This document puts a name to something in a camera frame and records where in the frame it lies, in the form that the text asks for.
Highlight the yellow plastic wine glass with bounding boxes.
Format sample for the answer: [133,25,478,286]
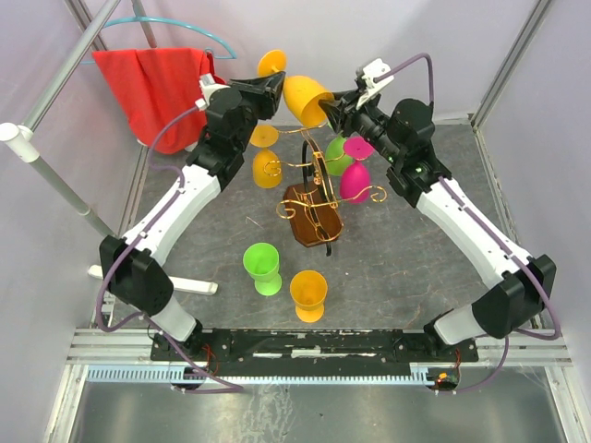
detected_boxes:
[250,125,283,189]

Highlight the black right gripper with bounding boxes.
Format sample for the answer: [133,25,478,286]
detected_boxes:
[319,87,403,164]

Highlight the pink plastic wine glass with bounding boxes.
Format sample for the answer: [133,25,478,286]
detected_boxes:
[340,137,374,204]

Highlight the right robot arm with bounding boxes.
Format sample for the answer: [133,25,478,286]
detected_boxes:
[319,89,557,361]

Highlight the red cloth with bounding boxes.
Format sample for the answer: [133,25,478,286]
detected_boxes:
[92,48,224,146]

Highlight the teal wire hanger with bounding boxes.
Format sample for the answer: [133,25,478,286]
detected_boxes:
[103,16,238,61]

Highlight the green plastic wine glass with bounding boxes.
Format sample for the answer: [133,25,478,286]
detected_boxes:
[325,136,354,176]

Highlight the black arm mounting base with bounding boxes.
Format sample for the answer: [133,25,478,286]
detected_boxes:
[150,327,480,377]

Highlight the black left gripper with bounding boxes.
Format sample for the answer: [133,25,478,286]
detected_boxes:
[227,71,285,150]

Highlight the gold wire wine glass rack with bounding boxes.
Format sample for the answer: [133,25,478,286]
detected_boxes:
[276,127,388,257]

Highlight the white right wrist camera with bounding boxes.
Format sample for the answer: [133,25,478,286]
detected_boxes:
[356,58,394,110]

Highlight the white drying rack stand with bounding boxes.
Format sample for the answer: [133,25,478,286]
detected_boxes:
[0,0,221,296]

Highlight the white slotted cable duct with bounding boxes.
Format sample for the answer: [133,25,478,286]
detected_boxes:
[86,364,435,385]

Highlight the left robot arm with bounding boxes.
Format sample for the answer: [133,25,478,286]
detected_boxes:
[95,71,286,360]

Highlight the aluminium rail beam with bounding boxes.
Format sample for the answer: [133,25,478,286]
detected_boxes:
[66,329,573,367]

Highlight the aluminium frame post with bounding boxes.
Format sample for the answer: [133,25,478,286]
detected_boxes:
[470,0,555,132]

